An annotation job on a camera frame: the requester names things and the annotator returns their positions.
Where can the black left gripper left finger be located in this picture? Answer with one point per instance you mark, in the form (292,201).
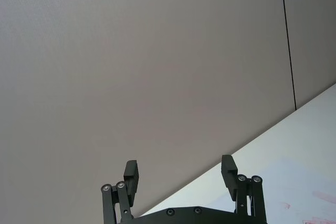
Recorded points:
(128,187)

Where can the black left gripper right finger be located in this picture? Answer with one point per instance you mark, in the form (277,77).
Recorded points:
(231,182)

